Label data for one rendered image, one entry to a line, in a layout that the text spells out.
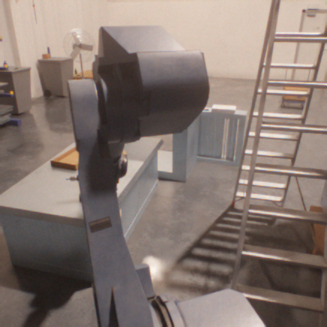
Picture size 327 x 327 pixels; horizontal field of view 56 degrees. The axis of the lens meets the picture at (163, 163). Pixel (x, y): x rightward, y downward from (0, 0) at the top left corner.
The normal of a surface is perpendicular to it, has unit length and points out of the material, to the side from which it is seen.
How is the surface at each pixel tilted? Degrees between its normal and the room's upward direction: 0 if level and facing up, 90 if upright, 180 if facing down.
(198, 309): 0
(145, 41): 36
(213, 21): 90
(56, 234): 90
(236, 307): 0
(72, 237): 90
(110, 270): 58
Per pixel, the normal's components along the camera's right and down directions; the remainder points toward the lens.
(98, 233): 0.27, -0.14
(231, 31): -0.31, 0.41
